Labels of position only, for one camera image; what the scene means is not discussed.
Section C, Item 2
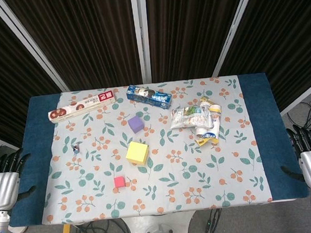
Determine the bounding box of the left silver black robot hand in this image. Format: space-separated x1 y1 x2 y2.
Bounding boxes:
0 148 39 212

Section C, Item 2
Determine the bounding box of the small red foam cube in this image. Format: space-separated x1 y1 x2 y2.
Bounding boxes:
113 175 127 189

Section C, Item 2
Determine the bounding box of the large yellow foam cube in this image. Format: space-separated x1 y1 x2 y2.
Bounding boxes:
124 140 151 167

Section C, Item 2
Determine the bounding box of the purple foam cube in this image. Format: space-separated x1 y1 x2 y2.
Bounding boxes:
127 115 145 135

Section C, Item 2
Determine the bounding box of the floral tablecloth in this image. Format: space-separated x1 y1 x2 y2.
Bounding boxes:
30 73 274 225

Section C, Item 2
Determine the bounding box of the white shoe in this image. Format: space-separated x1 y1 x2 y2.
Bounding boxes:
8 224 29 233

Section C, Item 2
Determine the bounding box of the dark blue table cover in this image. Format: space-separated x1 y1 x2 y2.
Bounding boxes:
0 68 310 230

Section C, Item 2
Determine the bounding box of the dark folding screen panel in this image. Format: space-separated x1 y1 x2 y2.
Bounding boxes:
130 0 258 85
206 0 311 122
0 0 74 154
0 0 153 98

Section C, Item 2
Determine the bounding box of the long white red cookie box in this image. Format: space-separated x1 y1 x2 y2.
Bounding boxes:
46 90 118 125

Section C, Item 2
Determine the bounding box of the crumpled white blue yellow package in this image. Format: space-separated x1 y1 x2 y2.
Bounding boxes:
191 95 226 148

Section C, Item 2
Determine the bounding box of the crumpled silver snack bag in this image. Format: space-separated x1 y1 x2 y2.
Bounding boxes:
168 103 214 131

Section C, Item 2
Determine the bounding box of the long blue cookie box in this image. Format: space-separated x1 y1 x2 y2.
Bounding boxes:
125 81 174 113

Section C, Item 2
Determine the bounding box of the black cable with green light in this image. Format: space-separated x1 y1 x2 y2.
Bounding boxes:
201 208 224 233

